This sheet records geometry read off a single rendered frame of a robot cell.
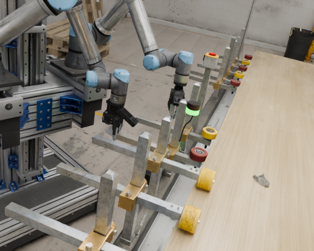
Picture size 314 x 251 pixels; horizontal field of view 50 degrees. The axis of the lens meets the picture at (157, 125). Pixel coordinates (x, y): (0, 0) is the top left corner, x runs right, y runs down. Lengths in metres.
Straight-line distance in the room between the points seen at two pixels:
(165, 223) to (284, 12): 8.12
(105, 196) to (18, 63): 1.16
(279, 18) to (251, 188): 8.04
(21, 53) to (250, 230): 1.36
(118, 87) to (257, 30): 7.91
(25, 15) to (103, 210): 0.86
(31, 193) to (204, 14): 7.67
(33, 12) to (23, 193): 1.23
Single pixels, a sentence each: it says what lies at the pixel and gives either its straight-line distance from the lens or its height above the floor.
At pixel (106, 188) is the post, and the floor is 1.13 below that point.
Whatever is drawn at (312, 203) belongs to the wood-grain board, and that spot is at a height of 0.90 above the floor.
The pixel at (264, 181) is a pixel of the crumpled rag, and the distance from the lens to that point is 1.52.
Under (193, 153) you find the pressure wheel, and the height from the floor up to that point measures 0.91.
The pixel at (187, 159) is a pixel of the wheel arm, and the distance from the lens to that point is 1.59.
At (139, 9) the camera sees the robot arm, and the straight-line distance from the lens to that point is 1.67.
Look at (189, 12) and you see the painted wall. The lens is 9.33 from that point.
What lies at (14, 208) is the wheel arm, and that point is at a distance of 1.08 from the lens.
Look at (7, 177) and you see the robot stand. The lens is 2.28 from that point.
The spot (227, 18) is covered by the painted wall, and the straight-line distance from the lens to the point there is 9.26.
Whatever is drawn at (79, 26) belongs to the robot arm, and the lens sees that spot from 1.60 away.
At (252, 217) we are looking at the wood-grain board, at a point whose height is 0.90.
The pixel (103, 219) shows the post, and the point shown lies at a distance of 0.95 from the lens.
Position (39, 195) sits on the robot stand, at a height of 0.21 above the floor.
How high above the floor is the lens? 1.68
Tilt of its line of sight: 27 degrees down
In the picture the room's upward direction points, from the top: 11 degrees clockwise
